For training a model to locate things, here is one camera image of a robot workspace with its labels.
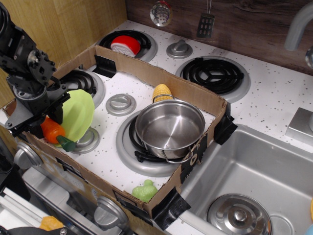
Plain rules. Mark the grey oven knob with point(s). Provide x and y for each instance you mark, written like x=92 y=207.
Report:
x=26 y=157
x=108 y=214

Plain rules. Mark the grey toy sink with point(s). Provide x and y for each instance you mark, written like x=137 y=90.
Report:
x=277 y=175

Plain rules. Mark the grey stove knob back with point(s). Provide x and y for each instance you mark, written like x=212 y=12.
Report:
x=179 y=50

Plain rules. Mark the red toy cheese wedge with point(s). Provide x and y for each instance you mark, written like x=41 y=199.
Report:
x=126 y=45

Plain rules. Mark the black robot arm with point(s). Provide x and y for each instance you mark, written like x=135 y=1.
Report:
x=37 y=92

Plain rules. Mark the yellow toy corn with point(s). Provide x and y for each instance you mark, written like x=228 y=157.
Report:
x=161 y=92

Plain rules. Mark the hanging metal strainer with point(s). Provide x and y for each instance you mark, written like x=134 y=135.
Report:
x=161 y=13

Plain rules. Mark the green toy vegetable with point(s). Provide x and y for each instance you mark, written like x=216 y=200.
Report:
x=145 y=192

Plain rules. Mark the grey stove knob front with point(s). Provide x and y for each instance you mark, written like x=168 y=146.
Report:
x=88 y=142

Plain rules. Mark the grey oven knob right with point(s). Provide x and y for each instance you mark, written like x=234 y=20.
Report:
x=108 y=214

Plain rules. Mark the hanging slotted spatula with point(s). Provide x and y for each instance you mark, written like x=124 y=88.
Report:
x=206 y=23

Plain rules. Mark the grey stove knob centre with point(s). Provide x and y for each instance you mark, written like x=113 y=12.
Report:
x=120 y=105

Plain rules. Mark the back right black burner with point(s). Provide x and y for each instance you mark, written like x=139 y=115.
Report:
x=223 y=76

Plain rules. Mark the grey oven knob left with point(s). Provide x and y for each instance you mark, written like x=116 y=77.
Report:
x=26 y=157

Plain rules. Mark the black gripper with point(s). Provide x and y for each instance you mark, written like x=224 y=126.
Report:
x=31 y=110

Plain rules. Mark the light green plastic plate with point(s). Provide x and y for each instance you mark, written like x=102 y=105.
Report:
x=77 y=114

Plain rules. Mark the orange sponge piece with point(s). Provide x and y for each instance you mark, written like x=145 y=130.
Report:
x=50 y=223

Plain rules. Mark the orange toy carrot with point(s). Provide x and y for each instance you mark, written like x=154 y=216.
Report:
x=55 y=134

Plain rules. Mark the front right black burner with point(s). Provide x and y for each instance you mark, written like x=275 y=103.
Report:
x=135 y=157

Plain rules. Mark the front left black burner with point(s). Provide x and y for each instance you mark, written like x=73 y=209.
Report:
x=87 y=81

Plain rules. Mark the stainless steel pot lid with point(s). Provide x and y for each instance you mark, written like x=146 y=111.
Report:
x=237 y=214

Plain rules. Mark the grey stove knob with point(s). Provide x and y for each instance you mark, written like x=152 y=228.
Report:
x=179 y=50
x=88 y=142
x=120 y=105

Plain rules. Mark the cardboard fence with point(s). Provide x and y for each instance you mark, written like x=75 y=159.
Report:
x=101 y=171

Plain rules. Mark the grey toy faucet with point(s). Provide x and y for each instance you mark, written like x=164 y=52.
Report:
x=297 y=27

